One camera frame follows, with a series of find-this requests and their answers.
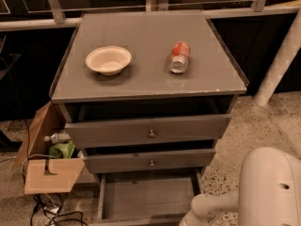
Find clear plastic bottle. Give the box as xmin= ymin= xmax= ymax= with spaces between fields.
xmin=44 ymin=132 xmax=71 ymax=144

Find metal railing frame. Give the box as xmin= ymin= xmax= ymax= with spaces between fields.
xmin=0 ymin=0 xmax=300 ymax=31

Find white paper bowl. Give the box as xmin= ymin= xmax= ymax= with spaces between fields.
xmin=86 ymin=46 xmax=132 ymax=76

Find grey top drawer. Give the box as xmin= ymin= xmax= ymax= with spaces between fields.
xmin=65 ymin=114 xmax=231 ymax=149

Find grey middle drawer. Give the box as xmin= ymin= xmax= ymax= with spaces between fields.
xmin=84 ymin=149 xmax=215 ymax=173

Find grey drawer cabinet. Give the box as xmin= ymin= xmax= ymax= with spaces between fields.
xmin=49 ymin=10 xmax=250 ymax=178

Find white diagonal post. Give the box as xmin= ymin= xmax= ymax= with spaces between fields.
xmin=253 ymin=10 xmax=301 ymax=106

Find green plastic bag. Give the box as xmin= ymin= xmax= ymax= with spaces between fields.
xmin=49 ymin=140 xmax=75 ymax=158

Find grey bottom drawer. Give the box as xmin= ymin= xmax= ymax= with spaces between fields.
xmin=93 ymin=168 xmax=201 ymax=226

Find brown cardboard box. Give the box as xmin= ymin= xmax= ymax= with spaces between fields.
xmin=12 ymin=102 xmax=84 ymax=195

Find black cable bundle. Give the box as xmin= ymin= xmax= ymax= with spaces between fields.
xmin=29 ymin=193 xmax=89 ymax=226

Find red soda can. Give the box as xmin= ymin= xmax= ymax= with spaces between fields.
xmin=168 ymin=40 xmax=190 ymax=74

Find grey drawer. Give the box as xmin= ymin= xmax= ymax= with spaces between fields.
xmin=84 ymin=149 xmax=215 ymax=173
xmin=93 ymin=168 xmax=201 ymax=226
xmin=65 ymin=114 xmax=231 ymax=149

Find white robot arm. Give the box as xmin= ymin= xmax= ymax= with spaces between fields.
xmin=179 ymin=147 xmax=301 ymax=226

